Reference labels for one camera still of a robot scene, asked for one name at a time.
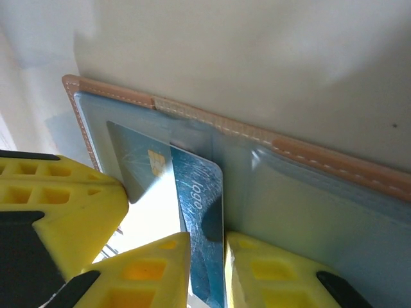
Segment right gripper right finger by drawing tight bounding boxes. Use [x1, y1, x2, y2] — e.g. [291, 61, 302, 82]
[223, 231, 375, 308]

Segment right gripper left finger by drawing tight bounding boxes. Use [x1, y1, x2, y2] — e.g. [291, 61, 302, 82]
[48, 231, 193, 308]

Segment pink leather card holder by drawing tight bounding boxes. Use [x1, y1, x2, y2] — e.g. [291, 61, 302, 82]
[60, 74, 411, 308]

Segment blue chip card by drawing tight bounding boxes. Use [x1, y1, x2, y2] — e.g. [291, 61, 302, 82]
[105, 120, 225, 308]

